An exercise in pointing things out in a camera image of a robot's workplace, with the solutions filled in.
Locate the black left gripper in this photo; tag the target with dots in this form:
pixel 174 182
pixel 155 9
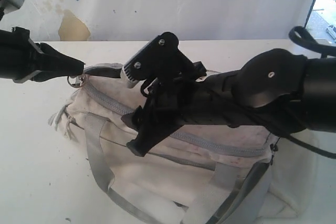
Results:
pixel 20 58

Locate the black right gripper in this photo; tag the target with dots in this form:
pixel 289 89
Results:
pixel 179 94

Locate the white fabric backpack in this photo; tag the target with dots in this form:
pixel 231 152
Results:
pixel 199 174

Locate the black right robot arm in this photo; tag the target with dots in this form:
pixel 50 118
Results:
pixel 282 92

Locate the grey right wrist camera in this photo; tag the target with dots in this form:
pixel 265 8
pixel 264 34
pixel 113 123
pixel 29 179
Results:
pixel 159 58

